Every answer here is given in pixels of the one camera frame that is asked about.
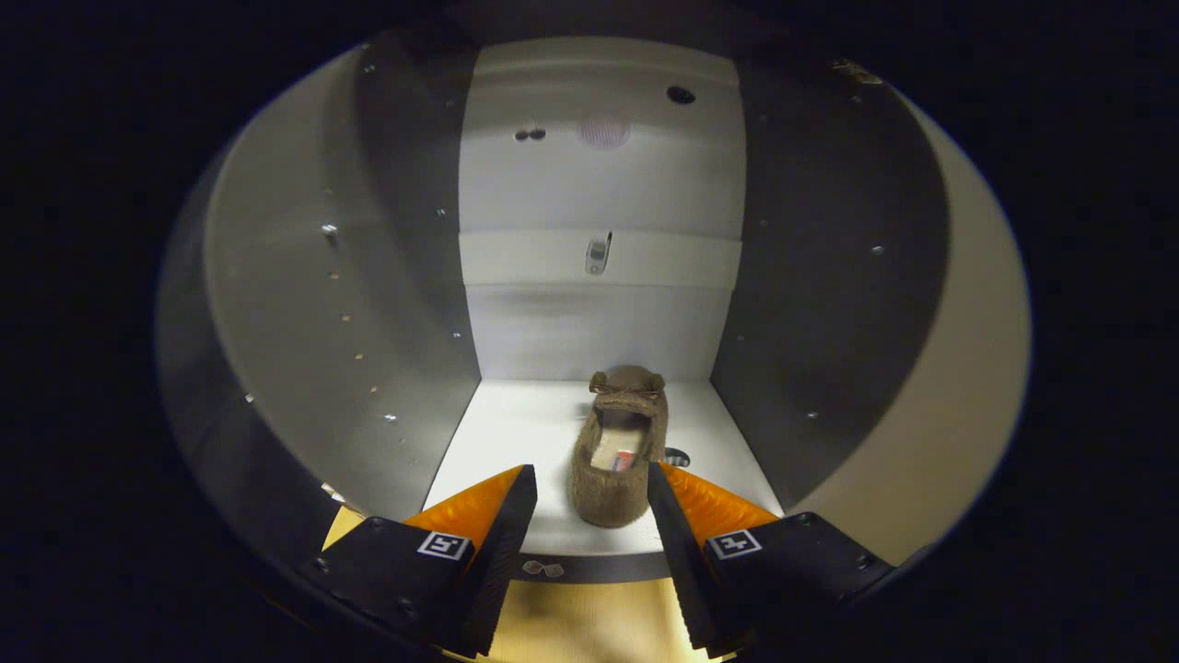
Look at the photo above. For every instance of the white cabinet shelf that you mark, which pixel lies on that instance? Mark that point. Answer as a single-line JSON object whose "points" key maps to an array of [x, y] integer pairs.
{"points": [[516, 433]]}

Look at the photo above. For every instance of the brown fuzzy shoe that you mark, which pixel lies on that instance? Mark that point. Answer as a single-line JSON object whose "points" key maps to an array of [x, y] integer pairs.
{"points": [[608, 502]]}

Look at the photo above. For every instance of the dark grey shoe cabinet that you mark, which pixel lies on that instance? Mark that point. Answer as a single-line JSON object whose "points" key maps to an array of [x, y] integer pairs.
{"points": [[304, 322]]}

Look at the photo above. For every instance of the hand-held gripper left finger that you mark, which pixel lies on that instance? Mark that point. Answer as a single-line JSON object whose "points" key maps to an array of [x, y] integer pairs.
{"points": [[502, 562]]}

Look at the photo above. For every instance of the small metal bracket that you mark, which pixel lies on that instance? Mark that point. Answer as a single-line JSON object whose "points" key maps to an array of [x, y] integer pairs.
{"points": [[599, 253]]}

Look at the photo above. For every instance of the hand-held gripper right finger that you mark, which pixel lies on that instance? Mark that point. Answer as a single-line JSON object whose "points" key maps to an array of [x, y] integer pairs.
{"points": [[686, 562]]}

